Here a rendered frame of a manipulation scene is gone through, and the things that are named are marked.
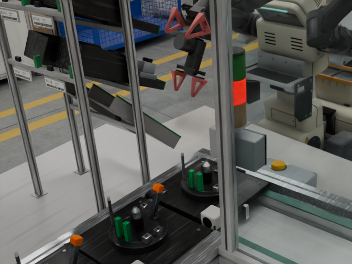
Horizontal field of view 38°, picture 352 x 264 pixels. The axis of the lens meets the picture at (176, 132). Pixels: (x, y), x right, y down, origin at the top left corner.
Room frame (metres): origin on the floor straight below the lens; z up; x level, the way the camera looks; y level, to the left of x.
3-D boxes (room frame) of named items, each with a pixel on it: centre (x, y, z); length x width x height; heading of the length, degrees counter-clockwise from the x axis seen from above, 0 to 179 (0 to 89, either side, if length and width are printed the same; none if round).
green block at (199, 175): (1.12, -0.05, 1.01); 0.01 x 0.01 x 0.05; 45
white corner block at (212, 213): (1.03, -0.07, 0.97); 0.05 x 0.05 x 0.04; 45
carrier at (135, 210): (0.98, 0.11, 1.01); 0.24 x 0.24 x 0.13; 45
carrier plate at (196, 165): (1.16, -0.07, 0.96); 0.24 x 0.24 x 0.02; 45
